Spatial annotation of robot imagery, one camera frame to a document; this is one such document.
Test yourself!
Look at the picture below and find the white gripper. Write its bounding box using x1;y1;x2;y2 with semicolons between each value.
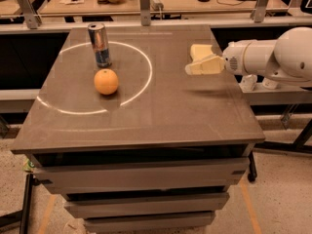
185;41;248;75

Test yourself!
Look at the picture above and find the yellow sponge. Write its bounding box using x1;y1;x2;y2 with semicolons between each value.
190;44;213;60

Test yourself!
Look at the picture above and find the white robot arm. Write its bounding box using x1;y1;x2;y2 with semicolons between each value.
185;27;312;88

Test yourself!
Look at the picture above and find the left clear sanitizer bottle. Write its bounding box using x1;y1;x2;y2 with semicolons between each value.
240;74;257;92

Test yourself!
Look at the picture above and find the clear sanitizer bottle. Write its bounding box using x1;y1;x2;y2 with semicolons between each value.
240;74;257;92
262;78;279;90

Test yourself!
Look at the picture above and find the right clear sanitizer bottle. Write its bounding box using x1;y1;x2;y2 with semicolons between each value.
262;78;279;90

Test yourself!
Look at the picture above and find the white power strip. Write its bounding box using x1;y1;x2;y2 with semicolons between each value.
150;0;164;11

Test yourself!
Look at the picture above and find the orange fruit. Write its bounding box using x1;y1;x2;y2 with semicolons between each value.
94;68;119;96

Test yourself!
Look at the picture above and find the silver blue energy drink can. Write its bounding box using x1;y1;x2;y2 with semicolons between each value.
88;23;111;68

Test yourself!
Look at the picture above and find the grey drawer cabinet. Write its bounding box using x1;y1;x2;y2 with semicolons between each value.
31;144;250;234

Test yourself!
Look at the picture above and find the right metal bracket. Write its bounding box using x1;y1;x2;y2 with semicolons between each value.
251;0;269;23

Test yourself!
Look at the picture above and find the metal bracket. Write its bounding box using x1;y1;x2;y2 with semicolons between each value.
139;0;151;26
17;0;42;29
251;0;269;23

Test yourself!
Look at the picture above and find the middle metal bracket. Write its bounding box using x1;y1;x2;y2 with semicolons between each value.
139;0;151;26

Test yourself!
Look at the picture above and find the left metal bracket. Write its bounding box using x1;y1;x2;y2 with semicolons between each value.
17;0;42;29

